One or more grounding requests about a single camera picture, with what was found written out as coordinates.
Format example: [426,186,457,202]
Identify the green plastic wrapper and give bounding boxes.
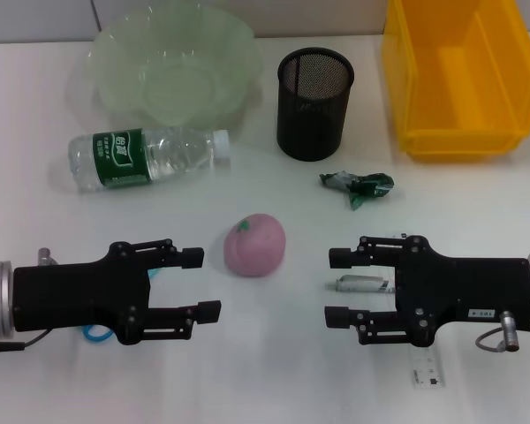
[318,170,395,212]

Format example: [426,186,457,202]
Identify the blue plastic scissors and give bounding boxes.
[79,265,163,345]

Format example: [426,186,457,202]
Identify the black mesh pen holder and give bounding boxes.
[276,47,356,163]

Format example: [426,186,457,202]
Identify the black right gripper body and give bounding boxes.
[391,235,530,348]

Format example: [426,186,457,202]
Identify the translucent green fruit bowl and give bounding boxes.
[86,11,266,130]

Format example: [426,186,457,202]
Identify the clear green-label water bottle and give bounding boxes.
[67,126,231,194]

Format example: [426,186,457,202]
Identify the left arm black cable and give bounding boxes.
[0,331,50,353]

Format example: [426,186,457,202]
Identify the grey ballpoint pen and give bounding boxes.
[325,274,398,295]

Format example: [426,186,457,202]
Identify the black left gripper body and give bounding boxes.
[11,241,155,347]

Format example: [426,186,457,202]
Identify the pink toy peach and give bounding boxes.
[223,212,287,278]

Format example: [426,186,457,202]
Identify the clear plastic ruler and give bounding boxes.
[382,229,450,390]

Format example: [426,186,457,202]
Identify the yellow plastic bin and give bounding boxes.
[382,0,530,164]

